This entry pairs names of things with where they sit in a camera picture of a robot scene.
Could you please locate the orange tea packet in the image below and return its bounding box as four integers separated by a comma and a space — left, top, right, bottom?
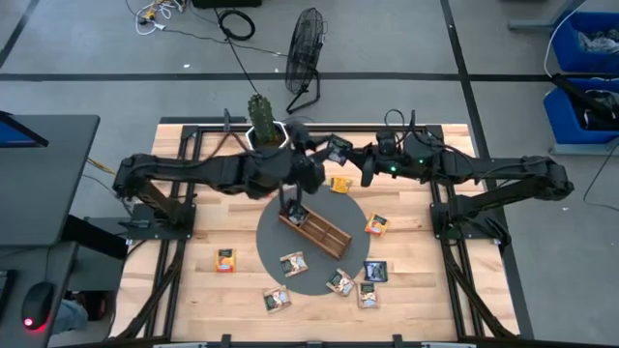
364, 213, 391, 239
214, 247, 237, 274

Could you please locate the coiled black cable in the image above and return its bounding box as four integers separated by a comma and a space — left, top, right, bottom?
212, 7, 262, 96

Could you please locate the black floor cable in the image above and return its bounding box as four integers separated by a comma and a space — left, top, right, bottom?
582, 139, 619, 214

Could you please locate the grey metal furniture foot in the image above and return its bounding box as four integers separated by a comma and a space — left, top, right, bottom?
507, 0, 589, 33

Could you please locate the black metal table frame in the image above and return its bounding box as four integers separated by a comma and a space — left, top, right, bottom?
109, 114, 536, 348

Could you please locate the dark grey side desk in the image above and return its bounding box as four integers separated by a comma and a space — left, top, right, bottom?
0, 241, 81, 348

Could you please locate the long black bar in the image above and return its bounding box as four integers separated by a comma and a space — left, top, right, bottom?
550, 72, 619, 128

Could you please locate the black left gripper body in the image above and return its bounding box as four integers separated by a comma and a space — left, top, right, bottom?
289, 153, 327, 195

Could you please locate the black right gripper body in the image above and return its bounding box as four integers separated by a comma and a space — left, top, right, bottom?
360, 144, 405, 189

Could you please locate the black angled box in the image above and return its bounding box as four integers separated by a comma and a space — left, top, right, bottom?
61, 214, 130, 261

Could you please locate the blue storage bin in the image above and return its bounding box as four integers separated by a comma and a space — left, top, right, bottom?
543, 76, 619, 146
550, 10, 619, 74

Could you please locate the wooden tea organizer box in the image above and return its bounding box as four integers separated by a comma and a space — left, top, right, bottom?
278, 197, 353, 261

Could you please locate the round grey woven placemat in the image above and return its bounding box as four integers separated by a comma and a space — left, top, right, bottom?
254, 182, 371, 297

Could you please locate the black floor fan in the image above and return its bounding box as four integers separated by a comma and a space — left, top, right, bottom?
283, 6, 328, 116

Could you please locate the person's leg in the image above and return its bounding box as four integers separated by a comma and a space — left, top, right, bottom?
50, 298, 91, 335

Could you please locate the beige tea packet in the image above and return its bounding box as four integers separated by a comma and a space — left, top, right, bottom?
279, 250, 310, 279
357, 281, 380, 310
262, 284, 293, 315
325, 268, 357, 298

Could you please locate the black desk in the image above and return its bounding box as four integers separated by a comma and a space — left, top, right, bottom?
0, 113, 102, 247

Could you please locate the thin black desk monitor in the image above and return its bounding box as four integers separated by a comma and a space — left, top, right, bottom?
0, 109, 50, 149

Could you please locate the yellow tea packet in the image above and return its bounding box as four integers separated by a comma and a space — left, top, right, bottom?
330, 176, 354, 195

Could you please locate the white and yellow cable bundle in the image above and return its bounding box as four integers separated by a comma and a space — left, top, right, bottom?
126, 0, 188, 38

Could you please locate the black computer mouse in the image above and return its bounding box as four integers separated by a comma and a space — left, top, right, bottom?
20, 281, 56, 334

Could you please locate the green cactus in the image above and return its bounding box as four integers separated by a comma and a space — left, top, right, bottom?
247, 93, 280, 146

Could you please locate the grey snack packet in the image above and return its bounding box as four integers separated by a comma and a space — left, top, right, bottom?
291, 201, 310, 224

